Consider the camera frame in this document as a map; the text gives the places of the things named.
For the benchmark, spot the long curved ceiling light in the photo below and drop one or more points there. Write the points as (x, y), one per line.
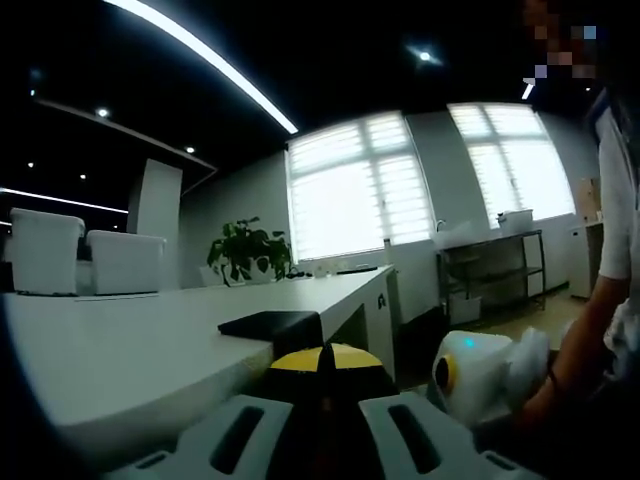
(225, 69)

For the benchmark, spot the white cabinet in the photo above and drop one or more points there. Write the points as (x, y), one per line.
(582, 260)

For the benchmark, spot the potted green plant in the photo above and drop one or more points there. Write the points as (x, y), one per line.
(250, 250)

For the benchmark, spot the person's white shirt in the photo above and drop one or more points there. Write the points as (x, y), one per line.
(617, 200)

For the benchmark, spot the window with blinds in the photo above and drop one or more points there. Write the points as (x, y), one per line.
(515, 165)
(350, 200)

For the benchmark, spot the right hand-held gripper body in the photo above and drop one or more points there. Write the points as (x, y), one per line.
(480, 375)

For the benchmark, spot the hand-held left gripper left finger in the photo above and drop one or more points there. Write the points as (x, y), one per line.
(200, 435)

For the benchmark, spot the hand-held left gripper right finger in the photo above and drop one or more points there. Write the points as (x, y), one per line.
(455, 445)

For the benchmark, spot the metal shelf rack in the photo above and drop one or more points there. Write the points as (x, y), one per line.
(525, 250)

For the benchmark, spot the white plastic bin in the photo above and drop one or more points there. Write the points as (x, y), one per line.
(465, 310)
(515, 220)

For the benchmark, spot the black fixed fixture clamp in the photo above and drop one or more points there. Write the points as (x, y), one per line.
(275, 325)

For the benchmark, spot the cardboard box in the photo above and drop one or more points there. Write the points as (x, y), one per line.
(590, 200)

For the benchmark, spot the short ceiling light strip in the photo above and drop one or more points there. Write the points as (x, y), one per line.
(527, 91)

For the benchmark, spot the white pillar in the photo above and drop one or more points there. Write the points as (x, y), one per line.
(157, 220)

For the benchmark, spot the white storage box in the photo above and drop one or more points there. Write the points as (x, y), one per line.
(45, 255)
(125, 265)

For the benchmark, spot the white bottle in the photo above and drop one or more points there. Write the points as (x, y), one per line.
(387, 245)

